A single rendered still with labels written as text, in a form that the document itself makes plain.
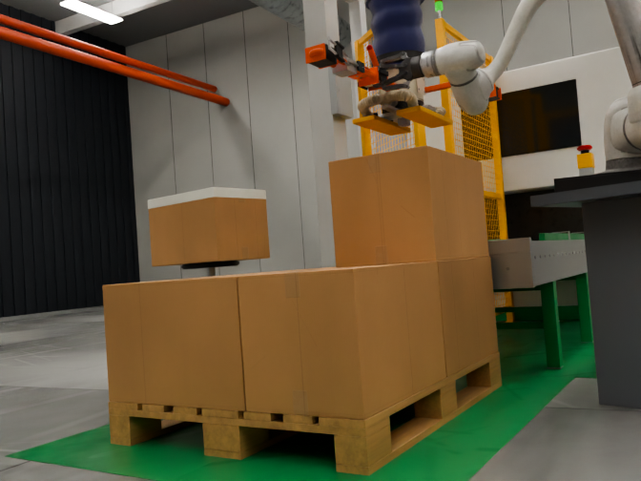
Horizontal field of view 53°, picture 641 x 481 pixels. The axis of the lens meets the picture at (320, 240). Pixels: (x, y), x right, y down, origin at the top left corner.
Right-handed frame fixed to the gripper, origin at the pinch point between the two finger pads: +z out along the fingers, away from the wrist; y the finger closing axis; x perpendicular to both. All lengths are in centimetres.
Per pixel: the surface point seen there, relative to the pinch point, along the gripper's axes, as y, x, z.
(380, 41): -18.8, 17.0, 3.3
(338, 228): 54, -4, 17
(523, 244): 65, 62, -34
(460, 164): 32.3, 28.7, -21.0
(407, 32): -20.3, 19.7, -7.4
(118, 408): 111, -61, 75
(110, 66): -303, 568, 765
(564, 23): -310, 943, 78
